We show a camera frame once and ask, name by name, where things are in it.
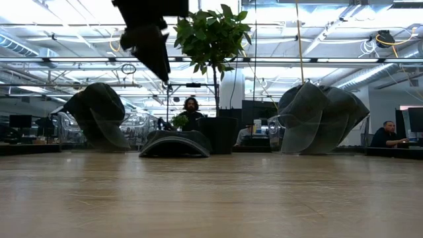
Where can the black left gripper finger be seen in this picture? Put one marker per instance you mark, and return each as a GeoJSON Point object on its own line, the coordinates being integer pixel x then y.
{"type": "Point", "coordinates": [155, 53]}

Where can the light grey cap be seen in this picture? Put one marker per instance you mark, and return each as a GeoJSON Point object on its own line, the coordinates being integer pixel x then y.
{"type": "Point", "coordinates": [361, 112]}
{"type": "Point", "coordinates": [340, 112]}
{"type": "Point", "coordinates": [302, 112]}

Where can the green leafy plant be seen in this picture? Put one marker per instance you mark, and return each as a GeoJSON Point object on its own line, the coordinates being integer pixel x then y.
{"type": "Point", "coordinates": [211, 36]}

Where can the person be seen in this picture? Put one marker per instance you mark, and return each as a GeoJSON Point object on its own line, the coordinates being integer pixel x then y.
{"type": "Point", "coordinates": [383, 137]}
{"type": "Point", "coordinates": [191, 115]}
{"type": "Point", "coordinates": [244, 135]}

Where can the small green plant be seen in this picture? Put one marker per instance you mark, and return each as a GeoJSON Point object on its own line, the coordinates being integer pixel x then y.
{"type": "Point", "coordinates": [180, 121]}

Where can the black plant pot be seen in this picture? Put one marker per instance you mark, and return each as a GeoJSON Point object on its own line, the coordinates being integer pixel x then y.
{"type": "Point", "coordinates": [219, 135]}

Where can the black monitor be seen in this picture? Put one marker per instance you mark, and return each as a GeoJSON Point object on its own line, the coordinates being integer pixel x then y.
{"type": "Point", "coordinates": [415, 119]}
{"type": "Point", "coordinates": [259, 110]}
{"type": "Point", "coordinates": [400, 122]}
{"type": "Point", "coordinates": [20, 121]}

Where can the white bottle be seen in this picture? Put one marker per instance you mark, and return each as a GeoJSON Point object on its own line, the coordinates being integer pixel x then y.
{"type": "Point", "coordinates": [257, 127]}

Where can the black table frame rail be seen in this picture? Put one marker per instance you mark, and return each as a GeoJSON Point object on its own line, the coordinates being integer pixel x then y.
{"type": "Point", "coordinates": [393, 153]}

